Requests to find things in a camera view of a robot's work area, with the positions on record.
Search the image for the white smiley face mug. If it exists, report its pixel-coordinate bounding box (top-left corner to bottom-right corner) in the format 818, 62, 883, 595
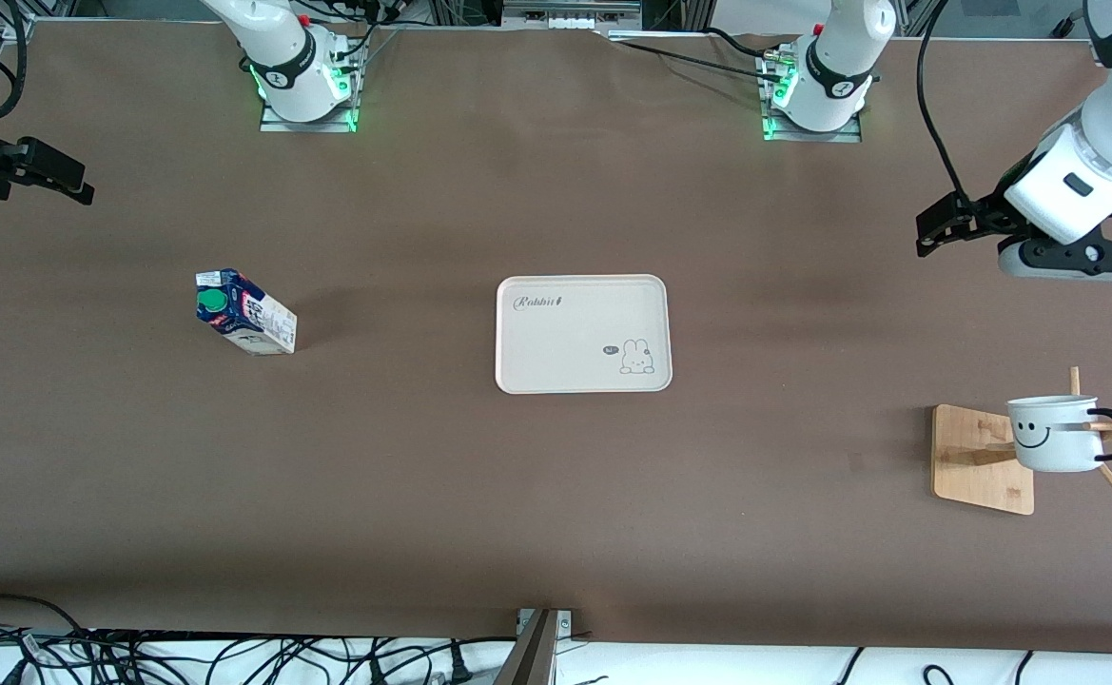
1006, 395, 1112, 474

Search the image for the blue white milk carton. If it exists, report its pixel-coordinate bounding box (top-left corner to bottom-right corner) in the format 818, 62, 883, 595
196, 269, 298, 356

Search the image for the beige rabbit print tray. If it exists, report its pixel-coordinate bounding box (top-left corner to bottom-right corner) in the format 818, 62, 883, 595
495, 275, 673, 395

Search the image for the wooden mug stand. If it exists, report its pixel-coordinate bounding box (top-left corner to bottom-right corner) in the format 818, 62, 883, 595
931, 366, 1112, 517

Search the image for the silver socket strip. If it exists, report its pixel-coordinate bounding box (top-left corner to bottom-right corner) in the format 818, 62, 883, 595
503, 0, 642, 29

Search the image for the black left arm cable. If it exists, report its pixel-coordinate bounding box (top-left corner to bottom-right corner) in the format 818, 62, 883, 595
916, 0, 980, 208

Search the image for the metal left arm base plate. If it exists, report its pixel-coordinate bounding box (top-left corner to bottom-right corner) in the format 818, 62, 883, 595
758, 52, 863, 144

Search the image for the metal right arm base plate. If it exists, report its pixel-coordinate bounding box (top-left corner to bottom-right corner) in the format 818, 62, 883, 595
260, 52, 361, 133

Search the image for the black cable on table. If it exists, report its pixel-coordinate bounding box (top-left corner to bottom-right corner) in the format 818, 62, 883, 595
613, 27, 790, 85

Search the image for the black looping floor cable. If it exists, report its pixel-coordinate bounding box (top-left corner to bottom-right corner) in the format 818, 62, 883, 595
0, 594, 90, 650

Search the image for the aluminium frame profile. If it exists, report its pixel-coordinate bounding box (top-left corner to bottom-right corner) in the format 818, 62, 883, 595
494, 609, 576, 685

